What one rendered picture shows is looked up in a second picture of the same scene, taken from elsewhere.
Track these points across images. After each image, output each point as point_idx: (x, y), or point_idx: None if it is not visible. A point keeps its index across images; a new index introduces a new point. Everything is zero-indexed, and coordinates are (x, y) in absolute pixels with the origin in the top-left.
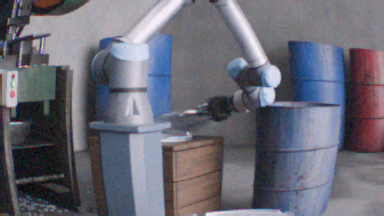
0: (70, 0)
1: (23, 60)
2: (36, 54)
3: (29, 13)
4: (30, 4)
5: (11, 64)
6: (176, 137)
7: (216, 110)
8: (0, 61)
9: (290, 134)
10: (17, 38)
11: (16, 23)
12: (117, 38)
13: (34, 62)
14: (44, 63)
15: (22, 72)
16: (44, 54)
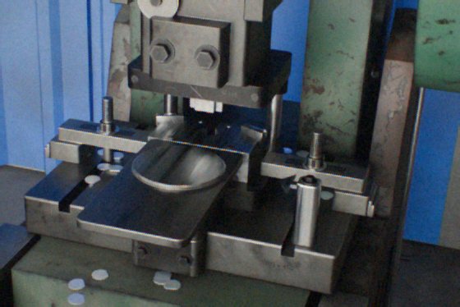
0: (428, 86)
1: (144, 253)
2: (252, 242)
3: (215, 80)
4: (212, 45)
5: (112, 239)
6: None
7: None
8: (52, 217)
9: None
10: (123, 169)
11: (178, 93)
12: None
13: (243, 263)
14: (305, 281)
15: (95, 300)
16: (302, 253)
